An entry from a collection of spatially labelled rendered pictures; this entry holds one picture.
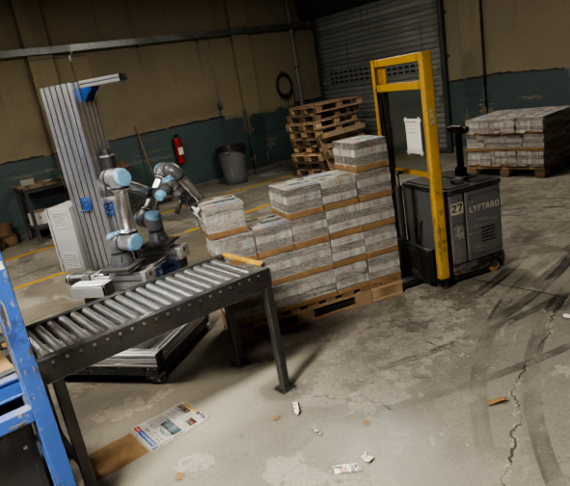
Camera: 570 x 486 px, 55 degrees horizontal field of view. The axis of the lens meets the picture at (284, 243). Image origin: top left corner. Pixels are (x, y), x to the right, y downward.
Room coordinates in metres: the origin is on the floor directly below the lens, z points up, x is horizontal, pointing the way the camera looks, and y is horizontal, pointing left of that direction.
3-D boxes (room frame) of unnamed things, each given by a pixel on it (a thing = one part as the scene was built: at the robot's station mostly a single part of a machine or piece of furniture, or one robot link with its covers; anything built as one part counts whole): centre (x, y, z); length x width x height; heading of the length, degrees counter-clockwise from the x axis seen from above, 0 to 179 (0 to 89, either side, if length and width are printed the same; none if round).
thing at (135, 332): (2.67, 0.66, 0.74); 1.34 x 0.05 x 0.12; 126
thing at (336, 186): (4.23, -0.42, 0.95); 0.38 x 0.29 x 0.23; 18
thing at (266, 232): (4.10, -0.01, 0.42); 1.17 x 0.39 x 0.83; 108
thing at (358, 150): (4.32, -0.70, 0.65); 0.39 x 0.30 x 1.29; 18
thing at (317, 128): (10.82, -1.18, 0.65); 1.33 x 0.94 x 1.30; 130
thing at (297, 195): (4.14, -0.14, 0.95); 0.38 x 0.29 x 0.23; 19
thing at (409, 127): (4.46, -1.13, 1.28); 0.57 x 0.01 x 0.65; 18
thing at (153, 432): (2.85, 0.85, 0.01); 0.37 x 0.28 x 0.01; 126
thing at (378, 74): (4.77, -1.01, 0.97); 0.09 x 0.09 x 1.75; 18
